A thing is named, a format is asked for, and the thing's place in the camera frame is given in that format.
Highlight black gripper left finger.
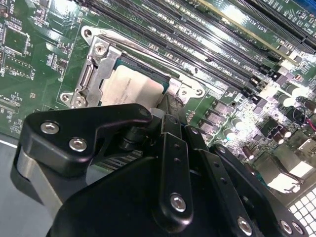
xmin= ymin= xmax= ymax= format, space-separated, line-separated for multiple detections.
xmin=10 ymin=95 xmax=195 ymax=233

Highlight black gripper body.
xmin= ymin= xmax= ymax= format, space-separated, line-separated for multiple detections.
xmin=48 ymin=154 xmax=232 ymax=237

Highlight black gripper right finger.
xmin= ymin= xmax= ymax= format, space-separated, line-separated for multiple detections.
xmin=175 ymin=96 xmax=311 ymax=237

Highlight metal socket cover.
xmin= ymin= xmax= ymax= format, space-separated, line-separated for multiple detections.
xmin=74 ymin=43 xmax=185 ymax=109

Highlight silver CPU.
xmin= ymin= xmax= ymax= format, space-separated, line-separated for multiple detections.
xmin=100 ymin=64 xmax=165 ymax=107

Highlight thin metal locking lever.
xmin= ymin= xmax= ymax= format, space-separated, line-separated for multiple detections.
xmin=98 ymin=34 xmax=202 ymax=77

